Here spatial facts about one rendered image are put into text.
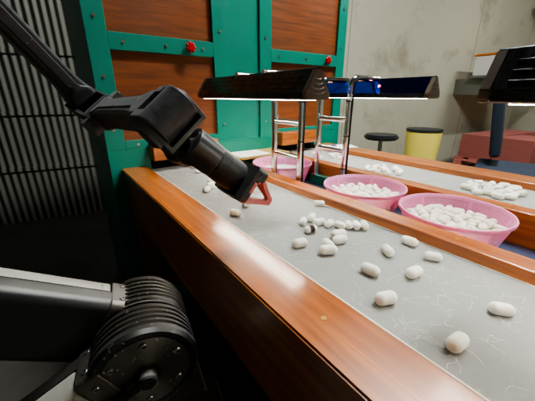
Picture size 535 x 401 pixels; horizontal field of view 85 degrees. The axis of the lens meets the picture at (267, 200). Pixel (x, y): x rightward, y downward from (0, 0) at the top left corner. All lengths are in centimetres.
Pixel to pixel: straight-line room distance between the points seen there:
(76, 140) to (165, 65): 184
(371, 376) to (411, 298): 20
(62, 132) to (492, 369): 305
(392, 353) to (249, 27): 145
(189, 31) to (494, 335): 138
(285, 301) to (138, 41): 115
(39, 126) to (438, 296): 300
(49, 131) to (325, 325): 291
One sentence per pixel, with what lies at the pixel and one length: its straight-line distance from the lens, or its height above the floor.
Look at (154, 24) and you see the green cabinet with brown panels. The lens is 141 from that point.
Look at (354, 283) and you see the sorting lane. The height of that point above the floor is 74.
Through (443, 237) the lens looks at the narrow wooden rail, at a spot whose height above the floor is 76.
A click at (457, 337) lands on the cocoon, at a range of 48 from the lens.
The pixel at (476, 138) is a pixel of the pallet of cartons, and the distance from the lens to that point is 529.
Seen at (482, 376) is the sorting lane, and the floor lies 74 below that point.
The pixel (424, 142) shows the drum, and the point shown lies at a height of 53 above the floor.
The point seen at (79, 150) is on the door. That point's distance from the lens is 311.
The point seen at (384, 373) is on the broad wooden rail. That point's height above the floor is 76.
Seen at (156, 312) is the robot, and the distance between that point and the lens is 43.
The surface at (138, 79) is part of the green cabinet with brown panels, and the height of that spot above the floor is 111.
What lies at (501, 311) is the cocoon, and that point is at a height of 75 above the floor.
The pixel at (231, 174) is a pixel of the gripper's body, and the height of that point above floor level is 93.
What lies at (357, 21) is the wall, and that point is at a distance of 417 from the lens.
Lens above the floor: 105
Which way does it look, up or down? 20 degrees down
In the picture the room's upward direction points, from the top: straight up
